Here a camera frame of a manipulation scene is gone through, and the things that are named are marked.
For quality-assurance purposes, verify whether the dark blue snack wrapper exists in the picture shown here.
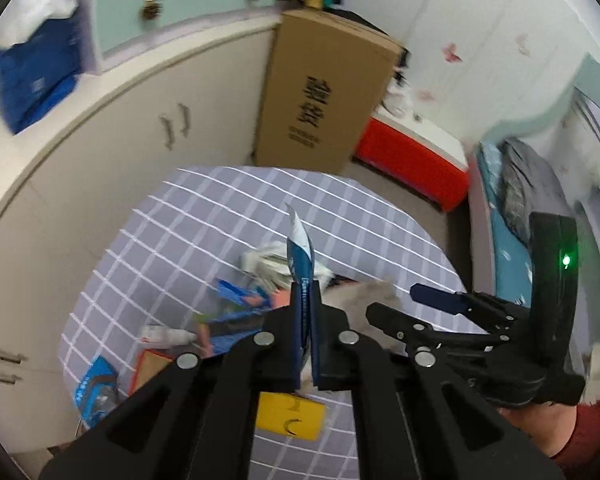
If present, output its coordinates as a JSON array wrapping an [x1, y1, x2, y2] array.
[[284, 202, 315, 361]]

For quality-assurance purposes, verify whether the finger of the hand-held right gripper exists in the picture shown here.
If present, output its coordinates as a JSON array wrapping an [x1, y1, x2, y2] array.
[[410, 284, 528, 341], [366, 302, 501, 356]]

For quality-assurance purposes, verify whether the tall cardboard box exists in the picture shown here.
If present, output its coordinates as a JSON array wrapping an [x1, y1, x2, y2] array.
[[252, 9, 403, 176]]

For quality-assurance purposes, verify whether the person's right forearm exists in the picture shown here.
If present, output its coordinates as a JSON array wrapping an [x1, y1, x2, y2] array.
[[500, 395, 600, 476]]

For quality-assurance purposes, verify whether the blue orange carton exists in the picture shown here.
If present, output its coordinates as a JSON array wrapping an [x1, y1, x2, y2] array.
[[195, 278, 291, 358]]

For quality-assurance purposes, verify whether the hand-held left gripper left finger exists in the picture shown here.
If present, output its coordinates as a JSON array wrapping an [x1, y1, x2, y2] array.
[[40, 282, 311, 480]]

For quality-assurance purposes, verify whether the blue bag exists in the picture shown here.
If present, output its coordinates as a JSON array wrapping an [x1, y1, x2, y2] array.
[[0, 12, 88, 136]]

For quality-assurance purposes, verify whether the grey checked tablecloth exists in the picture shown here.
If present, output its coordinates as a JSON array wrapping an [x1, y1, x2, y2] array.
[[57, 165, 486, 480]]

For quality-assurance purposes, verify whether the teal bed sheet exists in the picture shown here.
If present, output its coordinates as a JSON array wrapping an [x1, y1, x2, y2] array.
[[472, 140, 536, 306]]

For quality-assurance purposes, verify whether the grey blanket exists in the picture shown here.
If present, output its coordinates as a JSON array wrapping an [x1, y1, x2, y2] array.
[[500, 137, 576, 246]]

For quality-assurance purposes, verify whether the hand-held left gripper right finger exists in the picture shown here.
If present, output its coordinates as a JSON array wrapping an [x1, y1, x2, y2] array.
[[310, 282, 566, 480]]

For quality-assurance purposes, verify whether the small white bottle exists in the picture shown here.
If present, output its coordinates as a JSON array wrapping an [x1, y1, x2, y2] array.
[[141, 324, 198, 347]]

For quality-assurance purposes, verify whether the crumpled white paper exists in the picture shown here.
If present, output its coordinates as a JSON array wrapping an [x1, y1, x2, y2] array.
[[240, 242, 336, 291]]

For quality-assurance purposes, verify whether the yellow card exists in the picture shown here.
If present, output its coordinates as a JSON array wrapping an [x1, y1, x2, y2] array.
[[256, 392, 327, 442]]

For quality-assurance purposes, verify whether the red white storage box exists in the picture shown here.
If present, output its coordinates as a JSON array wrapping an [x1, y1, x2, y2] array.
[[352, 107, 471, 213]]

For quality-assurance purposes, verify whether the mint upper cabinet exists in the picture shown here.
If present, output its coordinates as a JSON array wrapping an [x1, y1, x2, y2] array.
[[92, 0, 287, 57]]

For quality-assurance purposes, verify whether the light blue plastic packet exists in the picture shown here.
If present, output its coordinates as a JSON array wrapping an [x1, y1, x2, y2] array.
[[73, 356, 119, 428]]

